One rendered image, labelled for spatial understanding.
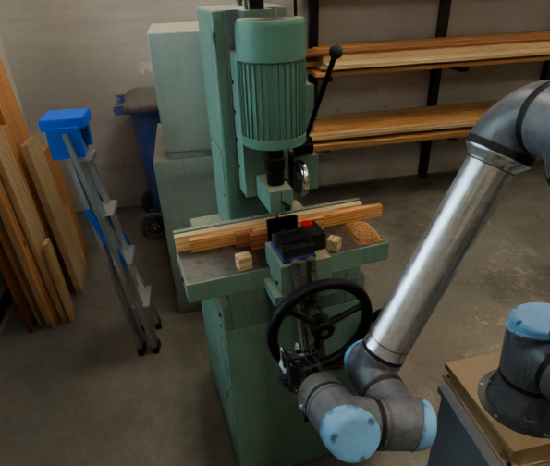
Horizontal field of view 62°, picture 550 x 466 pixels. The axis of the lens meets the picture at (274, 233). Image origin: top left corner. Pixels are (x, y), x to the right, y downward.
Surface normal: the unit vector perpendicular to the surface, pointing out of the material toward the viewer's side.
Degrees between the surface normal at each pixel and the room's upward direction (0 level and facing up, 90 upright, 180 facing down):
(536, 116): 74
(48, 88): 90
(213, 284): 90
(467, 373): 4
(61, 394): 1
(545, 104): 54
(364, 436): 69
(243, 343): 90
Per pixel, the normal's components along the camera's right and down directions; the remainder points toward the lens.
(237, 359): 0.31, 0.46
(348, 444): 0.20, 0.13
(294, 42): 0.60, 0.37
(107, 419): -0.04, -0.87
